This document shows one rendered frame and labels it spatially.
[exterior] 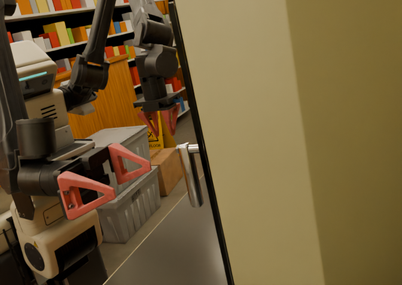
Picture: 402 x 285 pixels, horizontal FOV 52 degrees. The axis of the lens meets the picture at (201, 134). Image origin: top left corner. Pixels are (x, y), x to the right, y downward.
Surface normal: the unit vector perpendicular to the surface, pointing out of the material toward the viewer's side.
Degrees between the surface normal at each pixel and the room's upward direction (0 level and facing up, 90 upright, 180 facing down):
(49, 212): 98
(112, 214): 95
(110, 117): 90
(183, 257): 0
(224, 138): 90
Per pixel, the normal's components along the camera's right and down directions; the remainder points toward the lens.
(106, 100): 0.90, -0.07
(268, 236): -0.39, 0.33
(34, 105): 0.81, 0.14
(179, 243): -0.20, -0.94
